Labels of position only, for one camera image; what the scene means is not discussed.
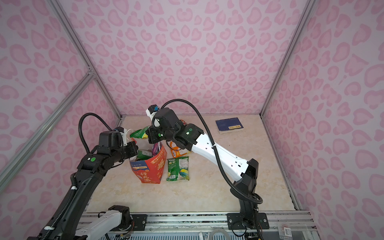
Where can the diagonal aluminium frame bar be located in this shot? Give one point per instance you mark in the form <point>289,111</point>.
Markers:
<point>20,158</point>

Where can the blue booklet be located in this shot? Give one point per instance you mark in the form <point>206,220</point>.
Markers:
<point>229,125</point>

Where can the orange snack packet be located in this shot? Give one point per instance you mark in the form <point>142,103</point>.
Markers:
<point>176,151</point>

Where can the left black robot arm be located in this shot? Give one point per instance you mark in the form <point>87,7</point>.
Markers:
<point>92,168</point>

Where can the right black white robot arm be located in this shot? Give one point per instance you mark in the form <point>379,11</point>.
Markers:
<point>240,174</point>

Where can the purple snack packet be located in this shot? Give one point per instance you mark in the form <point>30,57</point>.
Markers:
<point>156,148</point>

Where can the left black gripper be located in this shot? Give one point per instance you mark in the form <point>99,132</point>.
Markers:
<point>133,147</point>

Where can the small green snack packet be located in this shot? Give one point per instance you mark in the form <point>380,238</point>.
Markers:
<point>140,134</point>

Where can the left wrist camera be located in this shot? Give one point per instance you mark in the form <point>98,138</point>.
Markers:
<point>117,138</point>

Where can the red white paper bag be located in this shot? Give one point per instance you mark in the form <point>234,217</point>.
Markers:
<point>150,171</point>

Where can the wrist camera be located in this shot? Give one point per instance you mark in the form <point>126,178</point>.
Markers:
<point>117,138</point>
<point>151,111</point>

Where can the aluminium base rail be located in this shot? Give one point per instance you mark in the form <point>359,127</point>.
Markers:
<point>279,225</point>

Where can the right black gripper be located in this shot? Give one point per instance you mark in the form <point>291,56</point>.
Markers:
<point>151,133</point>

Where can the large green snack packet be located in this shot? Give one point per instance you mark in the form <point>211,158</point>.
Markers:
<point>178,169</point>

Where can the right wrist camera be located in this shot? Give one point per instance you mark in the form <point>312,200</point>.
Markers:
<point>151,111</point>

